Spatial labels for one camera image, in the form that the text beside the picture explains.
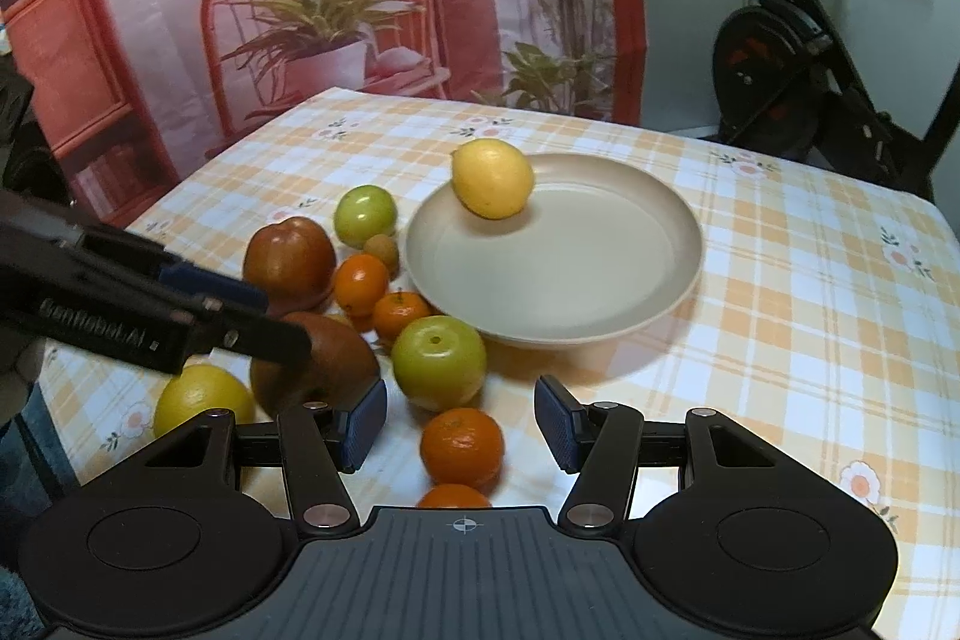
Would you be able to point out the yellow lemon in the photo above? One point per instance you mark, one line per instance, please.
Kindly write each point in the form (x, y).
(199, 396)
(491, 179)

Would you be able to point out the orange checkered floral tablecloth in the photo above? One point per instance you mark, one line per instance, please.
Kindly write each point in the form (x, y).
(787, 310)

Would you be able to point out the small tan round fruit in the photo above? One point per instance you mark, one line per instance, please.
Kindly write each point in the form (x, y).
(381, 251)

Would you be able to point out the person's blue trousers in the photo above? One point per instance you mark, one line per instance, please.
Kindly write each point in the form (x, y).
(30, 460)

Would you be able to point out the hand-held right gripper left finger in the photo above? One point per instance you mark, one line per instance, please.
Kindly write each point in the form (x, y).
(366, 424)

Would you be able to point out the beige round plate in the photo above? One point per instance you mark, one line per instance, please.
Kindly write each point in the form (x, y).
(585, 257)

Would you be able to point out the dark red apple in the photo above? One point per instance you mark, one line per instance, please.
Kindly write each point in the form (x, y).
(289, 261)

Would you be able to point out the small green apple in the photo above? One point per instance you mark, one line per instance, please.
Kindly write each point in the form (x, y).
(364, 216)

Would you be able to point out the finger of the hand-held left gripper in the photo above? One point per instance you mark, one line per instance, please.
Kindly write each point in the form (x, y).
(214, 286)
(262, 336)

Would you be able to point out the black exercise bike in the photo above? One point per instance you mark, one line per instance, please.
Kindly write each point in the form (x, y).
(757, 63)

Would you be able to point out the red striped apple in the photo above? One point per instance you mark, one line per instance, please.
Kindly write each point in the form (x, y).
(330, 374)

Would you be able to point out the orange tangerine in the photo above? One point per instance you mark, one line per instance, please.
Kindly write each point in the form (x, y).
(461, 449)
(454, 497)
(360, 284)
(400, 316)

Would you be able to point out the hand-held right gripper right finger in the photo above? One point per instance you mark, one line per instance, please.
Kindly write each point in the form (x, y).
(553, 426)

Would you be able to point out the large green apple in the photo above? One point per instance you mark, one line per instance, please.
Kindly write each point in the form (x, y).
(439, 362)

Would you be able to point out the dark bulky object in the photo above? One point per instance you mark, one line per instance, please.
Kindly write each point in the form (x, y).
(19, 123)

